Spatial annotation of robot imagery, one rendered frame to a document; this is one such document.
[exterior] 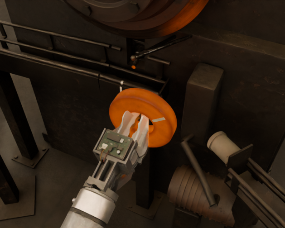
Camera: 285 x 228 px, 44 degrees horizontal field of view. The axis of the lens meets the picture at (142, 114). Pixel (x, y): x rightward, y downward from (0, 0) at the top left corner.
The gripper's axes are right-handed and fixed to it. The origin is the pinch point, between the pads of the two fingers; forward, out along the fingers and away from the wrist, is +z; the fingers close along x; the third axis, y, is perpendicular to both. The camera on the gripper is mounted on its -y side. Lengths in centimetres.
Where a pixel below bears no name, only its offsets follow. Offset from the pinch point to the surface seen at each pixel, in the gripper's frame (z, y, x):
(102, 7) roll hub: 14.8, 12.8, 14.7
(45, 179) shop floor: -11, -86, 54
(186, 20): 22.0, 7.4, -1.9
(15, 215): -30, -79, 54
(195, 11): 22.8, 10.3, -3.7
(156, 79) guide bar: 21.0, -20.5, 6.9
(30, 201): -23, -82, 53
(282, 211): -3.2, -20.0, -36.5
